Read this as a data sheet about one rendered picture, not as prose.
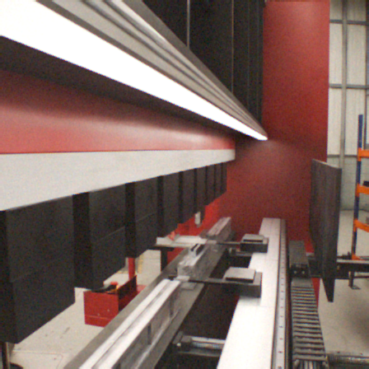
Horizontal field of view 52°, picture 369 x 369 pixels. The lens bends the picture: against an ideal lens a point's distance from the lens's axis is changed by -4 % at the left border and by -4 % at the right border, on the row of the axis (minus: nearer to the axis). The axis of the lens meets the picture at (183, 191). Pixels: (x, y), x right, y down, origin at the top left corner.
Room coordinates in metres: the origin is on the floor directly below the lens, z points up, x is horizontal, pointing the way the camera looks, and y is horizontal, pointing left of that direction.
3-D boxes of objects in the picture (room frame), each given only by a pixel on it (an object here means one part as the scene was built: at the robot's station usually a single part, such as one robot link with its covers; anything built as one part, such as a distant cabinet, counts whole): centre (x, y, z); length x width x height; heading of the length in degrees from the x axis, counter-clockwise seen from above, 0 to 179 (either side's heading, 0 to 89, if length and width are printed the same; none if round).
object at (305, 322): (0.80, -0.27, 1.02); 0.44 x 0.06 x 0.04; 166
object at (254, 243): (1.60, -0.22, 1.01); 0.26 x 0.12 x 0.05; 76
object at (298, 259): (1.34, -0.41, 1.02); 0.37 x 0.06 x 0.04; 166
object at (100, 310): (1.61, 0.30, 0.75); 0.20 x 0.16 x 0.18; 163
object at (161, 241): (1.68, 0.07, 1.00); 0.26 x 0.18 x 0.01; 76
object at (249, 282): (1.13, -0.10, 1.01); 0.26 x 0.12 x 0.05; 76
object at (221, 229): (2.18, -0.21, 0.92); 0.50 x 0.06 x 0.10; 166
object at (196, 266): (1.59, -0.06, 0.92); 0.39 x 0.06 x 0.10; 166
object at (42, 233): (0.50, 0.22, 1.24); 0.15 x 0.09 x 0.17; 166
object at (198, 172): (1.47, -0.03, 1.24); 0.15 x 0.09 x 0.17; 166
